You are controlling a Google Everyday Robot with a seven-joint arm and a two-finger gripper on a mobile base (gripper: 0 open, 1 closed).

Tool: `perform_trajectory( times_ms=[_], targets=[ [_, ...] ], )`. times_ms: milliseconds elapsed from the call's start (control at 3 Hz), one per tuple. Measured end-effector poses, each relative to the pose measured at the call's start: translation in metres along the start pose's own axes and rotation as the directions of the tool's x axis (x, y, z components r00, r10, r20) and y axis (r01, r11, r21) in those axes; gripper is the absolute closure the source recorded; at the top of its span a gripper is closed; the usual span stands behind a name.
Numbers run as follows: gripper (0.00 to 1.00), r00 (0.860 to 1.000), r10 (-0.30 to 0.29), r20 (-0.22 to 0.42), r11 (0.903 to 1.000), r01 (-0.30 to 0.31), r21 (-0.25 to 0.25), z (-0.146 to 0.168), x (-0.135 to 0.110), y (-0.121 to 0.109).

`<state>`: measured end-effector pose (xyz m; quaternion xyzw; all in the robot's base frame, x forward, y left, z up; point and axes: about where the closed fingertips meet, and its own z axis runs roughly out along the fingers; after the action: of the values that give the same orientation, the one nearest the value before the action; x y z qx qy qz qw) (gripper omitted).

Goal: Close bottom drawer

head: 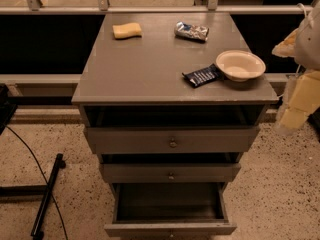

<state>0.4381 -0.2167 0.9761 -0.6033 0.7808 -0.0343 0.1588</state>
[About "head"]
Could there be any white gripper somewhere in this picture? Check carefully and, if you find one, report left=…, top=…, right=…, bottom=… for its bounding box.
left=275, top=70, right=320, bottom=136

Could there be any grey bottom drawer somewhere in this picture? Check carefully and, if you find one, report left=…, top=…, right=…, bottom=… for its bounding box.
left=105, top=183, right=236, bottom=238

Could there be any grey drawer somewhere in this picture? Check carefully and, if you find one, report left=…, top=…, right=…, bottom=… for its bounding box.
left=99, top=163, right=241, bottom=183
left=105, top=183, right=236, bottom=238
left=84, top=127, right=259, bottom=154

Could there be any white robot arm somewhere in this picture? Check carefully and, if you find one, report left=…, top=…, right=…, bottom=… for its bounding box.
left=272, top=4, right=320, bottom=135

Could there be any grey wooden drawer cabinet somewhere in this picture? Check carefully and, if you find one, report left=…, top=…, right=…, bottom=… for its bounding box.
left=71, top=12, right=280, bottom=240

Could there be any grey middle drawer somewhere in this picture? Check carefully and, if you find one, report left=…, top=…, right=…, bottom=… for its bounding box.
left=99, top=163, right=241, bottom=183

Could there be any grey top drawer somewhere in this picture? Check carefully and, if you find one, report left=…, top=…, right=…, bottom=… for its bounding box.
left=84, top=127, right=259, bottom=154

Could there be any white plastic bowl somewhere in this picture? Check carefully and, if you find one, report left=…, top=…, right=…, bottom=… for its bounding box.
left=216, top=50, right=266, bottom=82

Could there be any dark blue snack packet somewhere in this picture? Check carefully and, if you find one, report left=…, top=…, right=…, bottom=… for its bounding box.
left=182, top=64, right=223, bottom=88

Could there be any crumpled silver snack bag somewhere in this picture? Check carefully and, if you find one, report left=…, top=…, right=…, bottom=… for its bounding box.
left=174, top=21, right=209, bottom=42

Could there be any yellow sponge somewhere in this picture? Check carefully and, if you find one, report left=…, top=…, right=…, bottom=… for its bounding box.
left=112, top=23, right=142, bottom=39

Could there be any black metal stand base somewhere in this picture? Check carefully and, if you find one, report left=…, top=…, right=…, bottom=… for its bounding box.
left=0, top=153, right=66, bottom=240

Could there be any black equipment at left edge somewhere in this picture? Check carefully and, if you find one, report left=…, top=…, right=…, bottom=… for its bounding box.
left=0, top=84, right=17, bottom=135

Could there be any black floor cable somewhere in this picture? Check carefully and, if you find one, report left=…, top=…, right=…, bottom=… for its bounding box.
left=5, top=125, right=70, bottom=240

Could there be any metal railing frame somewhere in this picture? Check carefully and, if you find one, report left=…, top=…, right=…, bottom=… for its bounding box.
left=1, top=0, right=319, bottom=99

